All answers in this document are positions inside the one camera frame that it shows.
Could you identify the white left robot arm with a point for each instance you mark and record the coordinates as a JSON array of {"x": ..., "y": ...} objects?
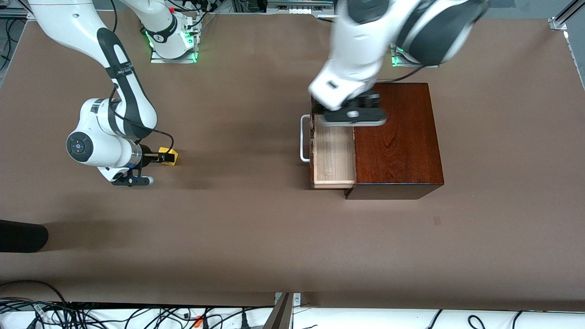
[{"x": 356, "y": 50}]

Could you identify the metal bracket with post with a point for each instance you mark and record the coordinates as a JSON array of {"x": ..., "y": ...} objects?
[{"x": 283, "y": 313}]

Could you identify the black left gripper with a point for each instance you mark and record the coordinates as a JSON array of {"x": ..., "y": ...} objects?
[{"x": 362, "y": 102}]

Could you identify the yellow wooden block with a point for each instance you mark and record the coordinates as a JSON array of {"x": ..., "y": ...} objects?
[{"x": 175, "y": 160}]

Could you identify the dark wooden drawer cabinet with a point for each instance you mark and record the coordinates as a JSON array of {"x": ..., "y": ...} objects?
[{"x": 397, "y": 151}]

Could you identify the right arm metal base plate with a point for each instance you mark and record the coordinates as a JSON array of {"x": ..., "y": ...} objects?
[{"x": 157, "y": 59}]

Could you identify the black cylindrical object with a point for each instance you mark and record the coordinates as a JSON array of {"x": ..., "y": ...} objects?
[{"x": 20, "y": 236}]

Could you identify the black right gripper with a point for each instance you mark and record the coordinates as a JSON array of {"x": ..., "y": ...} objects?
[{"x": 147, "y": 154}]

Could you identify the aluminium frame corner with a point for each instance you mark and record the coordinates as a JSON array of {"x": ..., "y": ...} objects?
[{"x": 564, "y": 18}]

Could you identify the white power strip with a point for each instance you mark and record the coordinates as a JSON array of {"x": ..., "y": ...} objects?
[{"x": 299, "y": 7}]

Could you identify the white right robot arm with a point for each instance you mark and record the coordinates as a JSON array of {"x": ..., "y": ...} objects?
[{"x": 91, "y": 27}]

